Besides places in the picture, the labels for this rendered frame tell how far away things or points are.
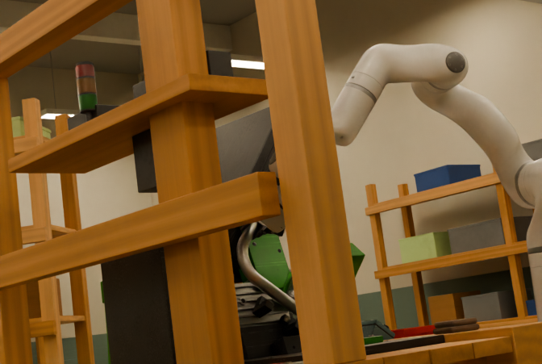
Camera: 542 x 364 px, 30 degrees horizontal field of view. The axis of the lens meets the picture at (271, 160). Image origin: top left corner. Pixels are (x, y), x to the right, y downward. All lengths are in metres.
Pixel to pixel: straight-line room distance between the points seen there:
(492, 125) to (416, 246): 6.41
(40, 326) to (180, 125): 2.92
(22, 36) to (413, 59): 1.15
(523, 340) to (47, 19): 1.52
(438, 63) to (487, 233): 6.01
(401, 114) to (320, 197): 7.91
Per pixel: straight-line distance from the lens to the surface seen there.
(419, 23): 9.81
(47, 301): 5.17
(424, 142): 9.67
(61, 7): 2.83
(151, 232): 2.34
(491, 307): 8.50
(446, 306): 8.87
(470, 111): 2.63
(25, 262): 2.88
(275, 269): 2.71
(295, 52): 2.05
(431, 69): 2.55
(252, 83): 2.35
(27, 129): 5.30
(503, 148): 2.65
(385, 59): 2.57
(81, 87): 2.76
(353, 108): 2.51
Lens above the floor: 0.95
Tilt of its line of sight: 10 degrees up
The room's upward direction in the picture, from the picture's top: 8 degrees counter-clockwise
